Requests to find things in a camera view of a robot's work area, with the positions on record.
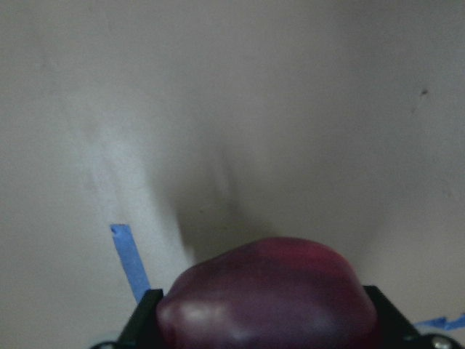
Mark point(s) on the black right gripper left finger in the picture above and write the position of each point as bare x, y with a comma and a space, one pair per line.
141, 331

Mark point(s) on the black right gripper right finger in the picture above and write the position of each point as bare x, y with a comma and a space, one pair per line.
395, 330

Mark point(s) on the dark purple apple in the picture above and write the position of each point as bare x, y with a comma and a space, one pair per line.
272, 293

